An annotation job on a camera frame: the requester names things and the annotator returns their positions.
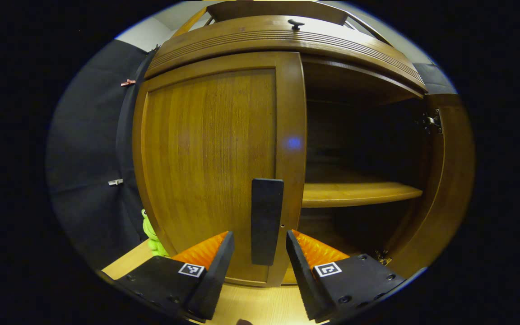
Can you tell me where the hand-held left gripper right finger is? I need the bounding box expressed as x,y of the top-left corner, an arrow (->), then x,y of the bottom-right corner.
286,229 -> 407,324

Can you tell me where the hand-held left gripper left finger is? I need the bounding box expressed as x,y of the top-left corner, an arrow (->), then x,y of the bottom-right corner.
113,231 -> 235,323

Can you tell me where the black door handle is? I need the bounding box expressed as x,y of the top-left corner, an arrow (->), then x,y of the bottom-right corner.
251,178 -> 284,266

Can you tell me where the wooden shoe cabinet door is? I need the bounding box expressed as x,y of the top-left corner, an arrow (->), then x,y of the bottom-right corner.
389,93 -> 476,279
132,51 -> 307,288

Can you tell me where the wooden double-door shoe cabinet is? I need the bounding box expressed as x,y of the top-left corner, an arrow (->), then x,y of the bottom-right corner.
131,0 -> 476,288

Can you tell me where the wooden cabinet drawer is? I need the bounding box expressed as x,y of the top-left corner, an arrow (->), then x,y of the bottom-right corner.
145,15 -> 427,93

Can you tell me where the green frog toy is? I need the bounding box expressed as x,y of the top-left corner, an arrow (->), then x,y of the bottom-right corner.
141,209 -> 170,258

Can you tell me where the wooden inner shelf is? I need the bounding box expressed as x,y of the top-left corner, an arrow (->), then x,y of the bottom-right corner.
302,182 -> 423,208

